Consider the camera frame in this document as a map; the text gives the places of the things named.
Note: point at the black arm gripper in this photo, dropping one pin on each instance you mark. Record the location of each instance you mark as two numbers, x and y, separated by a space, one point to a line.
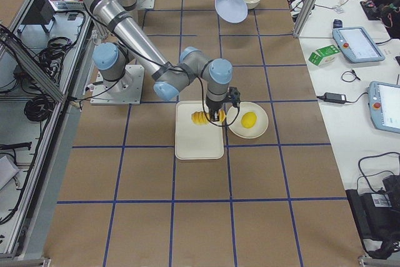
214 106

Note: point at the ridged bread roll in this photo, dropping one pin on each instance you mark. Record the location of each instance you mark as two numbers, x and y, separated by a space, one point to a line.
202 118

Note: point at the light blue plate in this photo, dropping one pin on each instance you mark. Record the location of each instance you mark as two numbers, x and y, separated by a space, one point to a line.
232 11

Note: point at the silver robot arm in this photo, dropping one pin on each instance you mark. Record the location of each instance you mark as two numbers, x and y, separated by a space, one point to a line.
169 80

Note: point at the cream round plate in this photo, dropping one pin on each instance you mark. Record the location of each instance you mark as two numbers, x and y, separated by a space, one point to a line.
234 121

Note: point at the yellow lemon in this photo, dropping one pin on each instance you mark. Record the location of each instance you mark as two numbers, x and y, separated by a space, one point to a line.
249 119

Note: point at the cream rectangular tray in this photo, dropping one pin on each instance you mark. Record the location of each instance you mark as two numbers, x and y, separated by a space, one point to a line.
196 141

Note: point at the black power adapter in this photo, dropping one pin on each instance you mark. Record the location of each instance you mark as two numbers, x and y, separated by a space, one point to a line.
335 98

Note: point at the green white carton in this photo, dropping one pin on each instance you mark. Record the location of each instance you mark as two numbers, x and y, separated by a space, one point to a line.
323 55

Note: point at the blue teach pendant upper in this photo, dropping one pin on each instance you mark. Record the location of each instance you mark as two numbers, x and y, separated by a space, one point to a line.
356 45

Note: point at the blue teach pendant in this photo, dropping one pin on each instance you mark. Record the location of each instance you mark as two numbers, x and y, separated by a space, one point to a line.
356 45
384 106

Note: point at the blue teach pendant lower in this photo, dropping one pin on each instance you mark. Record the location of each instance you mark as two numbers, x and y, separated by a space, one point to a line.
384 106

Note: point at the black equipment box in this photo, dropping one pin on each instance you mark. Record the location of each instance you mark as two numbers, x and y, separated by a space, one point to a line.
376 216

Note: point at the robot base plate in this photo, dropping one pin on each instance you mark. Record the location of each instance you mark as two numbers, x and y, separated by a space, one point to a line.
128 90

